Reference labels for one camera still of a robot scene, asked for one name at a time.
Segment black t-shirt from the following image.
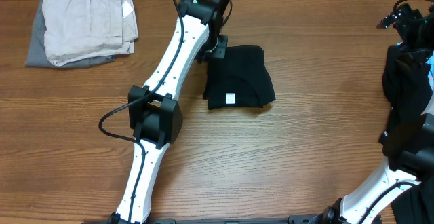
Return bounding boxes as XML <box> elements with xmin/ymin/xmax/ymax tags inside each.
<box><xmin>203</xmin><ymin>45</ymin><xmax>275</xmax><ymax>110</ymax></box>

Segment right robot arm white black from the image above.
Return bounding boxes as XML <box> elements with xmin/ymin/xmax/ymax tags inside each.
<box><xmin>299</xmin><ymin>0</ymin><xmax>433</xmax><ymax>223</ymax></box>

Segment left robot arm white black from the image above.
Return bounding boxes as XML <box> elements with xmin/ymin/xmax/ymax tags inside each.
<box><xmin>103</xmin><ymin>0</ymin><xmax>232</xmax><ymax>223</ymax></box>

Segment light blue garment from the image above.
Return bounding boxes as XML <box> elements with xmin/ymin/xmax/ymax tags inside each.
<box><xmin>396</xmin><ymin>41</ymin><xmax>433</xmax><ymax>90</ymax></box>

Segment black garment pile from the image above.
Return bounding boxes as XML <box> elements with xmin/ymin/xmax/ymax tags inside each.
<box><xmin>378</xmin><ymin>45</ymin><xmax>433</xmax><ymax>224</ymax></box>

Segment beige folded trousers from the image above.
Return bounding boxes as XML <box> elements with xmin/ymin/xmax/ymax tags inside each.
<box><xmin>41</xmin><ymin>0</ymin><xmax>138</xmax><ymax>67</ymax></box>

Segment grey folded garment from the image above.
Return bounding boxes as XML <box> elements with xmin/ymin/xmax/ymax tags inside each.
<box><xmin>25</xmin><ymin>0</ymin><xmax>115</xmax><ymax>69</ymax></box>

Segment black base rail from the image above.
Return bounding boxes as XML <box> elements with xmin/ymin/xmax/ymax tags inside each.
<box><xmin>81</xmin><ymin>213</ymin><xmax>384</xmax><ymax>224</ymax></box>

